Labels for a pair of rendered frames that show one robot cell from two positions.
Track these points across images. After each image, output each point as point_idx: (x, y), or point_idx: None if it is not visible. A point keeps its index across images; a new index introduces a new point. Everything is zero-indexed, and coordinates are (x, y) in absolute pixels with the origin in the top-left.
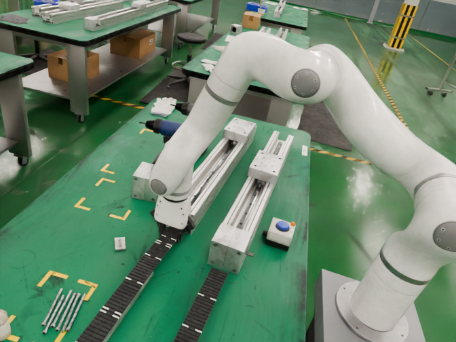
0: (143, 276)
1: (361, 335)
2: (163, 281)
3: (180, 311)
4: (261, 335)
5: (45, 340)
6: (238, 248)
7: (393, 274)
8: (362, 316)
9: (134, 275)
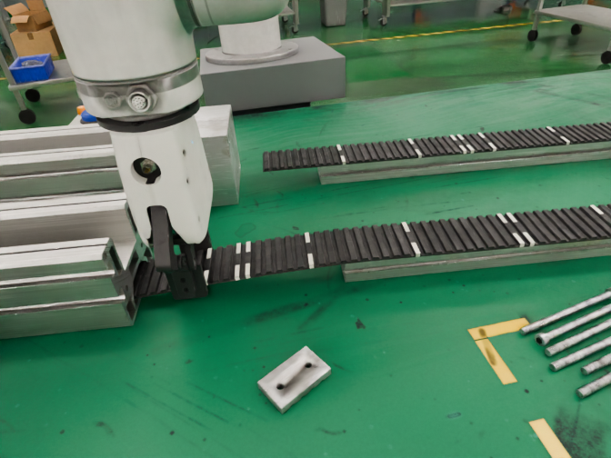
0: (381, 233)
1: (296, 48)
2: None
3: (382, 191)
4: (337, 127)
5: None
6: (225, 109)
7: None
8: (275, 41)
9: (396, 246)
